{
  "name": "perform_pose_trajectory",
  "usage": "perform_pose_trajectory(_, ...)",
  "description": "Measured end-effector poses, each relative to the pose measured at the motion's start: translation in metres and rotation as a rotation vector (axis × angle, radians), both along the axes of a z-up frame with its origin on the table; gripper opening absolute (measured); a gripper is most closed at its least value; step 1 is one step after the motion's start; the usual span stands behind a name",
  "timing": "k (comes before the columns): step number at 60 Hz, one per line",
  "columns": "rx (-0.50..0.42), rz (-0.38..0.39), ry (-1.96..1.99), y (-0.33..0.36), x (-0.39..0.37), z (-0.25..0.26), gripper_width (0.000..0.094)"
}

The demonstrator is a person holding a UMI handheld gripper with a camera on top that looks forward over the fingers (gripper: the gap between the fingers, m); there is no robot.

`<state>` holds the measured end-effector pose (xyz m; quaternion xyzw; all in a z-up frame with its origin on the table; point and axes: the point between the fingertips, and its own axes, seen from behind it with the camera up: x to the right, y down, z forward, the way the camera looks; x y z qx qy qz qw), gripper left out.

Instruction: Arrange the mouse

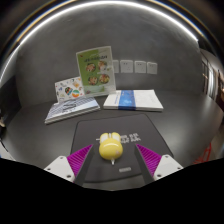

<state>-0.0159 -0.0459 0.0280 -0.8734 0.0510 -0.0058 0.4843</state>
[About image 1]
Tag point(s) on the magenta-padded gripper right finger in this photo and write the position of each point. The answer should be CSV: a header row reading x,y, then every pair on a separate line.
x,y
165,166

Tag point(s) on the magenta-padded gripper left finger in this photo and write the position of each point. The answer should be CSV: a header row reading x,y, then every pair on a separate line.
x,y
63,167

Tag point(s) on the yellow computer mouse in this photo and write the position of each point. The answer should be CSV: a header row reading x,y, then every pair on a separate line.
x,y
110,150

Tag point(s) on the black mouse pad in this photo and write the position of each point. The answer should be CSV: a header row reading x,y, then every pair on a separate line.
x,y
86,133

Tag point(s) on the striped cover book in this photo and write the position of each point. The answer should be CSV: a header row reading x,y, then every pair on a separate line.
x,y
70,110

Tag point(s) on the white book with blue band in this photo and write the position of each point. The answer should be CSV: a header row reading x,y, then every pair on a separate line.
x,y
146,100

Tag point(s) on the white card with colourful stickers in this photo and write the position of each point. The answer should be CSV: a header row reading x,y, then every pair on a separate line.
x,y
68,90

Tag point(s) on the green flyer in clear stand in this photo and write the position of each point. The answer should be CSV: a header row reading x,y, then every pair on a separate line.
x,y
95,71

